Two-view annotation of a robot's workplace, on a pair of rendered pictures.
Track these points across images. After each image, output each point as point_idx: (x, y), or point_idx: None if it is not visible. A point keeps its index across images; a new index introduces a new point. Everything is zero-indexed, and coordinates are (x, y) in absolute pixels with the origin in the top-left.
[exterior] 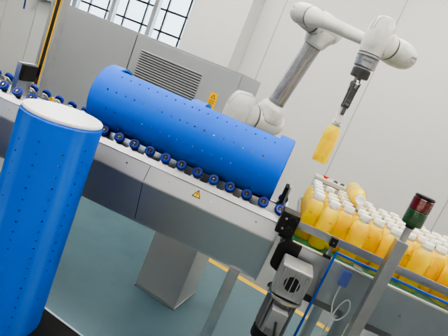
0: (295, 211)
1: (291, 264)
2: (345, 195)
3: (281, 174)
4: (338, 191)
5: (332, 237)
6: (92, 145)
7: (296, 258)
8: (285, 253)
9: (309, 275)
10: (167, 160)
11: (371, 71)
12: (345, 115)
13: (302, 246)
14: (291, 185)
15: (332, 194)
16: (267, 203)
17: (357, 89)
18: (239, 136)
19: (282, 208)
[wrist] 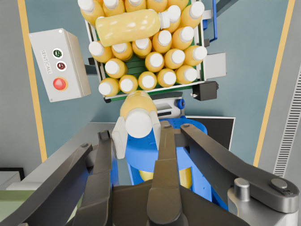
0: (205, 89)
1: (223, 71)
2: (123, 44)
3: (202, 124)
4: (73, 56)
5: (208, 45)
6: None
7: (206, 69)
8: (206, 79)
9: (225, 55)
10: None
11: None
12: (157, 118)
13: (199, 69)
14: (159, 111)
15: (160, 62)
16: (184, 116)
17: (248, 164)
18: (210, 193)
19: (182, 102)
